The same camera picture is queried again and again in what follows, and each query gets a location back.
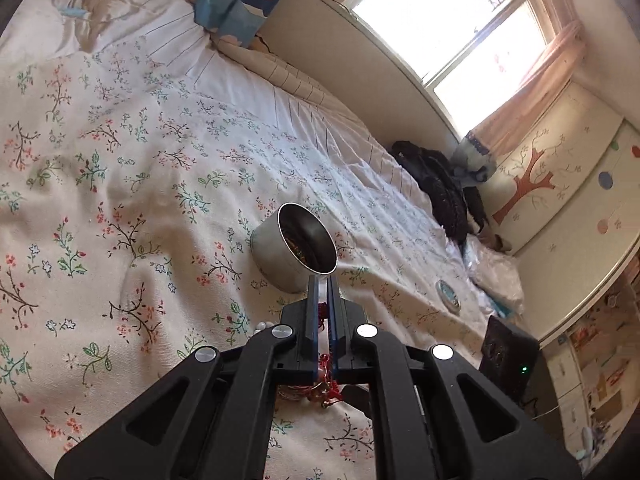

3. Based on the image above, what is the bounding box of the round silver metal tin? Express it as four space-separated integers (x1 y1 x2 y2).
250 203 337 294

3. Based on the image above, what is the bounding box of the black electronic box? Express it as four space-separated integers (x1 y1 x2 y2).
480 316 539 403

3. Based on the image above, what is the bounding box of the clear plastic bag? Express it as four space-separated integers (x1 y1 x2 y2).
462 235 525 314

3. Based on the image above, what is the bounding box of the cluttered white shelf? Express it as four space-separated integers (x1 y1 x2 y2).
544 256 639 474

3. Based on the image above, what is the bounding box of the black jacket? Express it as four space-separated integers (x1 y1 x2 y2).
390 141 488 244

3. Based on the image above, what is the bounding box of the floral bed sheet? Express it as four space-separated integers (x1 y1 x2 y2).
0 39 494 480

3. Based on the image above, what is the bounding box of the tree mural wardrobe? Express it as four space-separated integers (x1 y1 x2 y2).
480 82 639 340

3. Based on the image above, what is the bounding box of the beige striped blanket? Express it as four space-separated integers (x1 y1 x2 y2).
214 40 364 128

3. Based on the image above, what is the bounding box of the pink curtain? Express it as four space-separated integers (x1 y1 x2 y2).
451 19 587 181

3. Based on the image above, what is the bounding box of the window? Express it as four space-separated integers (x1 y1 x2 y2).
345 0 549 138

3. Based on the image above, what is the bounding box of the white striped duvet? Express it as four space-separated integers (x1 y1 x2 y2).
1 0 435 232

